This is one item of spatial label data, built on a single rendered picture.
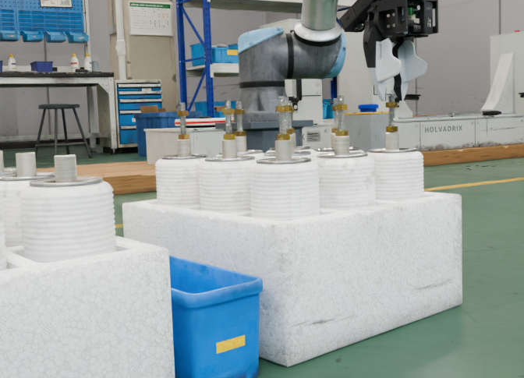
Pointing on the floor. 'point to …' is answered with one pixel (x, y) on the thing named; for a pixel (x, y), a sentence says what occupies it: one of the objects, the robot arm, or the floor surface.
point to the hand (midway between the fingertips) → (388, 92)
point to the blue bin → (214, 320)
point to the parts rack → (284, 5)
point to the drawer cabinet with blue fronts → (125, 143)
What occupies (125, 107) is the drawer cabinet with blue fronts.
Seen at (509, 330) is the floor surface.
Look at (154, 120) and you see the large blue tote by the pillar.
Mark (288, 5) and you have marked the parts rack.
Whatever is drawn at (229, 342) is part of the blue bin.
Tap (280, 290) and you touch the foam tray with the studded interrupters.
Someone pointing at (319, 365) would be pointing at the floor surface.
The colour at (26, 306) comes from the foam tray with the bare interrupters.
